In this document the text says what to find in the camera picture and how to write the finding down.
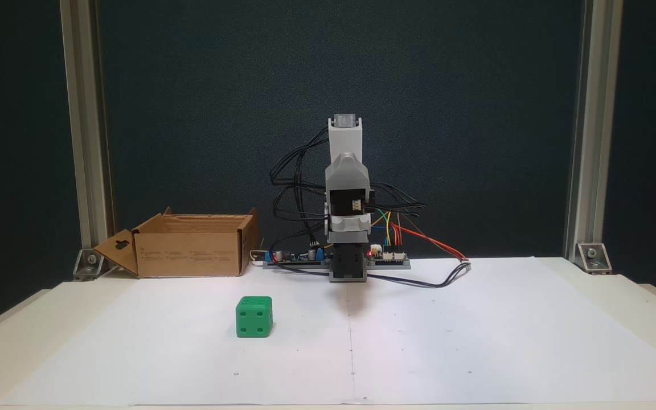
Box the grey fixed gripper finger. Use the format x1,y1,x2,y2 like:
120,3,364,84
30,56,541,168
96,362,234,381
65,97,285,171
328,216,370,233

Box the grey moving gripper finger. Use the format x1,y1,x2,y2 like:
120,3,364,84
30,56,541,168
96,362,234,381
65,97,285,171
328,231,370,245

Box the green die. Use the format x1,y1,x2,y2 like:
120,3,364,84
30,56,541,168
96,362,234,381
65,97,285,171
235,296,273,339

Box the circuit board with white connector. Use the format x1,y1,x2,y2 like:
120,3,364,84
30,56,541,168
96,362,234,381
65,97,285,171
367,244,411,269

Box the blue circuit board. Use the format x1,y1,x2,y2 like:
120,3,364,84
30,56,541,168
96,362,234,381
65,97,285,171
264,242,330,269

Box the open cardboard box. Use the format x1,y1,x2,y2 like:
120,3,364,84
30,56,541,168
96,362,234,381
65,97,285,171
93,208,259,280

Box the yellow green blue jumper wires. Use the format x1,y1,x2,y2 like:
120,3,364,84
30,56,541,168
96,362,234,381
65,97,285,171
371,208,395,247

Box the red orange jumper wires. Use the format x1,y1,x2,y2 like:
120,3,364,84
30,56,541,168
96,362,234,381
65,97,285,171
391,211,470,264

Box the black cable on table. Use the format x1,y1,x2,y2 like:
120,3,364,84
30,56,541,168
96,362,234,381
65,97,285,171
274,261,472,289

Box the metal corner bracket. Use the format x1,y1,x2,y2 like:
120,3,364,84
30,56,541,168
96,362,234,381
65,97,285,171
73,248,105,281
576,243,612,275

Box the aluminium profile post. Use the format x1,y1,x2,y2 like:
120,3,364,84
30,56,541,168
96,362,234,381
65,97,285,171
59,0,115,268
564,0,625,263

